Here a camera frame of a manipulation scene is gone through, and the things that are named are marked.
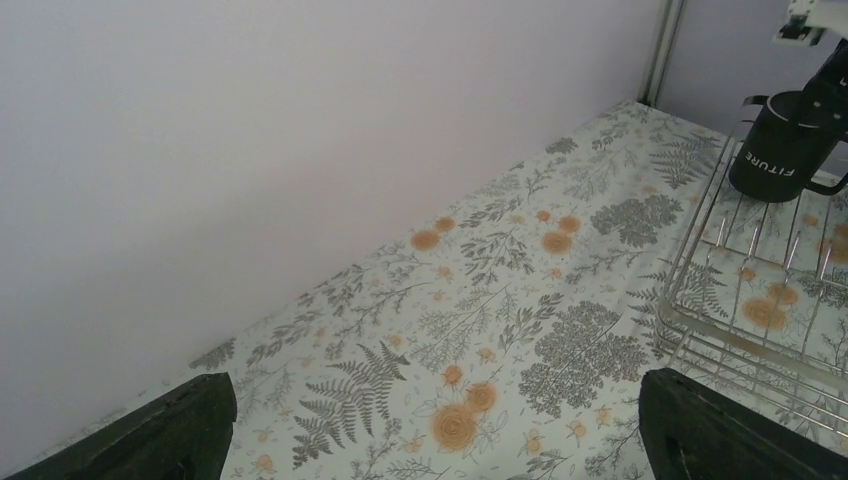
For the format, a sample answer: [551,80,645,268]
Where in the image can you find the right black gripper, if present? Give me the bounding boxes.
[798,39,847,141]

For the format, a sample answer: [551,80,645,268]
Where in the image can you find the floral tablecloth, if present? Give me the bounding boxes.
[19,99,848,480]

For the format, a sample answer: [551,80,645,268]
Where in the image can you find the black mug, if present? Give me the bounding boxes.
[728,91,847,203]

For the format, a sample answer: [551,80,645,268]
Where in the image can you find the metal wire dish rack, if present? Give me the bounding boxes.
[655,95,847,454]

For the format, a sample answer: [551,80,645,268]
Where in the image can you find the right corner aluminium post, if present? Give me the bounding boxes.
[637,0,686,107]

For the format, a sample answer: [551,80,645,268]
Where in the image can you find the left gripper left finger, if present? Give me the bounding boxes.
[9,373,237,479]

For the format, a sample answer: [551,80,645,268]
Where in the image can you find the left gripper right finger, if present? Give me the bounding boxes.
[638,368,847,479]

